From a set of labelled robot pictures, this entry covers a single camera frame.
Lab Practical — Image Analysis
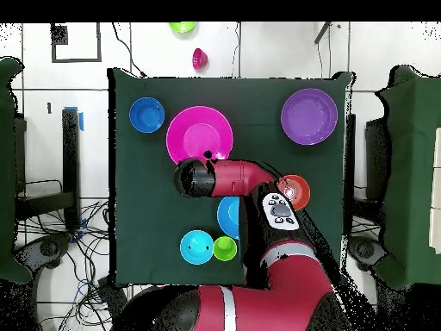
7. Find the small dark blue bowl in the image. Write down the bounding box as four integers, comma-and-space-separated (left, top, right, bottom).
128, 97, 166, 134

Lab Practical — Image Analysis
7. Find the black floor stand base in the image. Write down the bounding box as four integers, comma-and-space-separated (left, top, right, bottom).
345, 235, 388, 272
13, 233, 74, 273

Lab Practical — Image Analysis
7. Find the green bowl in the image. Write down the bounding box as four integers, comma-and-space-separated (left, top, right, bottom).
168, 22, 198, 34

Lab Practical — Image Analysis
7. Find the large pink bowl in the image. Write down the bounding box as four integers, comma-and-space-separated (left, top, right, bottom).
165, 105, 234, 166

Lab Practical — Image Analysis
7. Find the white box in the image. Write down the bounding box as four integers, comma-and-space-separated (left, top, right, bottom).
427, 126, 441, 256

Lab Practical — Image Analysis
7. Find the black metal stand frame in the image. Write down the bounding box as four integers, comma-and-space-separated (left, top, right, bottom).
15, 108, 82, 230

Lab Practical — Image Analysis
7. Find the orange bowl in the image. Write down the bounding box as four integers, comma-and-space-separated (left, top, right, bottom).
276, 174, 312, 212

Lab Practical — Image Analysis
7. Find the dark green tablecloth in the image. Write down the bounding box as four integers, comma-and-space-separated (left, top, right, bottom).
108, 67, 354, 287

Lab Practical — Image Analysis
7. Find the large light blue bowl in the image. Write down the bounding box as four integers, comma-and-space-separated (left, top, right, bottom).
216, 196, 241, 240

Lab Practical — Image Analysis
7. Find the black power brick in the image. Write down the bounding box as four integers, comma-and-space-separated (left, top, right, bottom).
97, 277, 129, 320

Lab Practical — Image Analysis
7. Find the red bowl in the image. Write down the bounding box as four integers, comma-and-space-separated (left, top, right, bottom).
191, 47, 208, 71

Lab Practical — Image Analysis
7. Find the green cloth side table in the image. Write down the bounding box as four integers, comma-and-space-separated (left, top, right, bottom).
0, 56, 34, 285
373, 65, 441, 290

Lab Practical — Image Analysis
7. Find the small ribbed cyan bowl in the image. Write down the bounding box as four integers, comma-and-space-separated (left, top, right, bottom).
179, 229, 215, 265

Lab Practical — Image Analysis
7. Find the green cup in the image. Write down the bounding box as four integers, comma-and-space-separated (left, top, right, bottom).
212, 235, 239, 262

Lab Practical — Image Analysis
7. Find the purple bowl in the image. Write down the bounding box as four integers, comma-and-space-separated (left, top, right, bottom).
280, 87, 339, 147

